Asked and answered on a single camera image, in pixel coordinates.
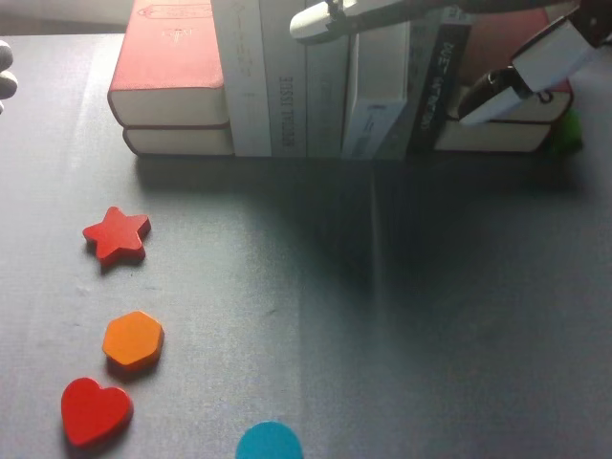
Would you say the red book with embossed emblem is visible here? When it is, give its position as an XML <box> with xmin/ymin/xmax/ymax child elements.
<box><xmin>107</xmin><ymin>0</ymin><xmax>230</xmax><ymax>129</ymax></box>

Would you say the red heart block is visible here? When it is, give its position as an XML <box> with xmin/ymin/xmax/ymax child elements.
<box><xmin>60</xmin><ymin>377</ymin><xmax>135</xmax><ymax>450</ymax></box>

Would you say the grey spine book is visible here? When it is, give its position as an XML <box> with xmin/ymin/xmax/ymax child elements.
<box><xmin>382</xmin><ymin>18</ymin><xmax>439</xmax><ymax>159</ymax></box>

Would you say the orange hexagon block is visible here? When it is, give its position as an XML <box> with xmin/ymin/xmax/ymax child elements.
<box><xmin>102</xmin><ymin>310</ymin><xmax>165</xmax><ymax>377</ymax></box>

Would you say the Fashion India photo book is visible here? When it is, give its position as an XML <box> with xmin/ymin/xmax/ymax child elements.
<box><xmin>341</xmin><ymin>18</ymin><xmax>412</xmax><ymax>159</ymax></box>

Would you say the white Special Issue book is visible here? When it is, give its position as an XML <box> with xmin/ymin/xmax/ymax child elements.
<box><xmin>260</xmin><ymin>0</ymin><xmax>308</xmax><ymax>158</ymax></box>

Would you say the green block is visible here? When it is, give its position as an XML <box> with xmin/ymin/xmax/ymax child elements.
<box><xmin>547</xmin><ymin>108</ymin><xmax>584</xmax><ymax>154</ymax></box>

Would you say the white plain spine book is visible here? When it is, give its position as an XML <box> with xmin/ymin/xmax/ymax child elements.
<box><xmin>303</xmin><ymin>0</ymin><xmax>358</xmax><ymax>158</ymax></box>

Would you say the red star block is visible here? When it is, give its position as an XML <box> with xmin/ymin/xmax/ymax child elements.
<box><xmin>81</xmin><ymin>206</ymin><xmax>152</xmax><ymax>269</ymax></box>

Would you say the black spine book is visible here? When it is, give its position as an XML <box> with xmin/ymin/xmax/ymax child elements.
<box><xmin>408</xmin><ymin>21</ymin><xmax>474</xmax><ymax>155</ymax></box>

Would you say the grey table cloth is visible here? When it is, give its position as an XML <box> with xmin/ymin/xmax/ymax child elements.
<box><xmin>0</xmin><ymin>33</ymin><xmax>612</xmax><ymax>459</ymax></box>

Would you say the blue disc block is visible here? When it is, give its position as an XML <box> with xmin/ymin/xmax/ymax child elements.
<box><xmin>234</xmin><ymin>420</ymin><xmax>305</xmax><ymax>459</ymax></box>

